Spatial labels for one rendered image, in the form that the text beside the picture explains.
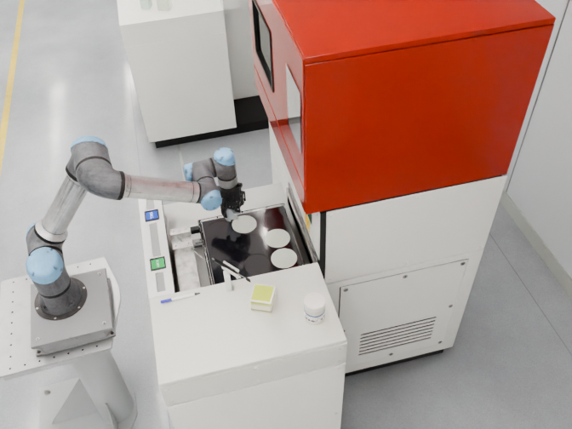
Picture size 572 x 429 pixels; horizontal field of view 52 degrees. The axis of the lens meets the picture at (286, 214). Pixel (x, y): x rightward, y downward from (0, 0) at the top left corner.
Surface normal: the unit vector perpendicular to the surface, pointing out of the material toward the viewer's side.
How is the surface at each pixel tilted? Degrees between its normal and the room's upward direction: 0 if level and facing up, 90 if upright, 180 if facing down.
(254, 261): 0
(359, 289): 90
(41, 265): 10
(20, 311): 0
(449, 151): 90
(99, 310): 2
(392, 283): 90
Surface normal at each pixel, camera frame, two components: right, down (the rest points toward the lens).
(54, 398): -0.03, -0.69
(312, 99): 0.24, 0.69
